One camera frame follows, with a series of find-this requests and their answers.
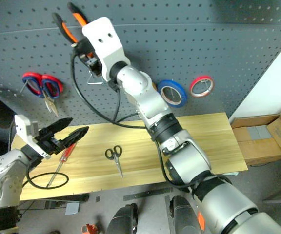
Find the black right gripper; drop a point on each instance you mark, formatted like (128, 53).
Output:
(94, 66)

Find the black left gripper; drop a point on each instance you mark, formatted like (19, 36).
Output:
(48, 142)

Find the orange and black pliers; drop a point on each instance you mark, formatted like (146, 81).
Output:
(67, 29)

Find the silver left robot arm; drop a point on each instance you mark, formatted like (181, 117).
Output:
(1, 170)

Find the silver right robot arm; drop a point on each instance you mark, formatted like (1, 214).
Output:
(191, 158)

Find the blue tape roll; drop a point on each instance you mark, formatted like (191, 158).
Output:
(179, 95)

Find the grey perforated pegboard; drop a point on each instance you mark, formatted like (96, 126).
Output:
(204, 44)

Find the red tape roll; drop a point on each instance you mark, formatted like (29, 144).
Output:
(199, 81)

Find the red and blue scissors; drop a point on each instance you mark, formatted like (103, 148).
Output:
(46, 90)

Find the small black scissors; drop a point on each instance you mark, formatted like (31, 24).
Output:
(114, 153)

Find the grey square plate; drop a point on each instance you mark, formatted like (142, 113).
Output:
(72, 208)

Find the orange and black object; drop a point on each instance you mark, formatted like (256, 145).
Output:
(89, 229)

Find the brown cardboard box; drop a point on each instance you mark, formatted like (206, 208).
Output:
(255, 143)

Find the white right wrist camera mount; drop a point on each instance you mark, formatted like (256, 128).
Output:
(106, 41)

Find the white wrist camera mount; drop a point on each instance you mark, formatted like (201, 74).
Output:
(106, 41)
(26, 132)

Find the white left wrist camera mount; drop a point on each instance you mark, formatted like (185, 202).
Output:
(26, 132)

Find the black table frame bar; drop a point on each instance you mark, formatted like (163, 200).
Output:
(55, 201)

